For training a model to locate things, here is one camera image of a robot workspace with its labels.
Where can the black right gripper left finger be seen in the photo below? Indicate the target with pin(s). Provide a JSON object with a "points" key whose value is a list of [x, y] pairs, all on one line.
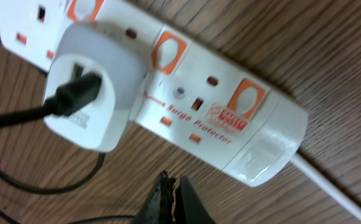
{"points": [[157, 207]]}

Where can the white charger adapter plug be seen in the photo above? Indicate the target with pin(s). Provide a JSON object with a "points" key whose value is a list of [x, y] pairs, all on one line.
{"points": [[94, 81]]}

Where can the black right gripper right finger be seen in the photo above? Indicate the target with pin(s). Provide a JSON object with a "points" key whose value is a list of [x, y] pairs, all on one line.
{"points": [[189, 208]]}

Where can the white power strip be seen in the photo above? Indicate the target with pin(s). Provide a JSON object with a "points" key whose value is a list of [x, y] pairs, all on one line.
{"points": [[154, 76]]}

